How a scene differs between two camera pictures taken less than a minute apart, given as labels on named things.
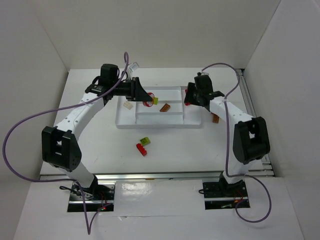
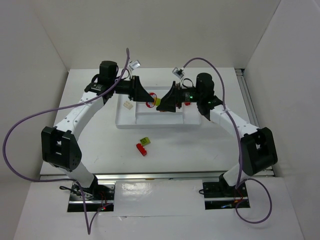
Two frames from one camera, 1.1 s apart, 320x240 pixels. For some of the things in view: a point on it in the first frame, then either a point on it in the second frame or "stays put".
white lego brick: (127, 105) stays put
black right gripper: (188, 96) to (176, 95)
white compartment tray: (171, 111) stays put
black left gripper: (135, 89) stays put
